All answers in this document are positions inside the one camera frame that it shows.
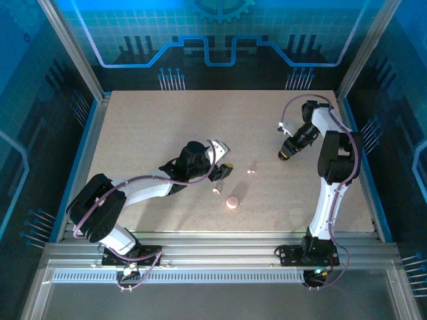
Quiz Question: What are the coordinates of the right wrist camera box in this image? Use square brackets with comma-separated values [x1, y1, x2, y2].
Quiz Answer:
[278, 121, 297, 137]

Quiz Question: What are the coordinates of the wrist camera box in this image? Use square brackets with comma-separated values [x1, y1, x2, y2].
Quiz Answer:
[278, 121, 297, 137]
[203, 139, 231, 165]

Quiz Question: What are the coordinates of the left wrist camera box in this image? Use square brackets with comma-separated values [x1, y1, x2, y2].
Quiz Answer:
[203, 139, 231, 165]

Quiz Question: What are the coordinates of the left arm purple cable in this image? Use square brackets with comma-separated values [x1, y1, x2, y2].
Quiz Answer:
[72, 139, 216, 293]

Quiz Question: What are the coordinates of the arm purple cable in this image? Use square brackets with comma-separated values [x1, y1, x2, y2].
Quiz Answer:
[281, 94, 362, 291]
[72, 139, 216, 293]

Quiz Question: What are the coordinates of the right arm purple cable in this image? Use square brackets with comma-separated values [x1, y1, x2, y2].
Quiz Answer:
[281, 94, 362, 291]

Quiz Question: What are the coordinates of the aluminium mounting rail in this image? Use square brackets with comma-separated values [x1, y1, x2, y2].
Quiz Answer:
[43, 232, 401, 267]

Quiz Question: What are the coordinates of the aluminium table side rail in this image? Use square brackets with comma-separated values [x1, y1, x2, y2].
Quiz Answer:
[335, 91, 384, 241]
[55, 92, 111, 243]

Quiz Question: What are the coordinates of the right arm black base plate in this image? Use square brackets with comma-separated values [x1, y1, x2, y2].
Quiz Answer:
[276, 245, 340, 267]

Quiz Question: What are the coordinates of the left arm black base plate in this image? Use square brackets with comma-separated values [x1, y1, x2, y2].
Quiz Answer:
[101, 245, 163, 267]

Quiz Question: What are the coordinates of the grey slotted cable duct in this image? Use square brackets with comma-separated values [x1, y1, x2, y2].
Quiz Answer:
[51, 271, 306, 284]

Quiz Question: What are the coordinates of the aluminium frame post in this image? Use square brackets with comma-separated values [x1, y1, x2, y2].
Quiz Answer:
[336, 0, 403, 101]
[36, 0, 107, 101]

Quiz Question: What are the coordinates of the aluminium lower frame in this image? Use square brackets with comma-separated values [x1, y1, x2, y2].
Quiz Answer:
[19, 261, 423, 320]

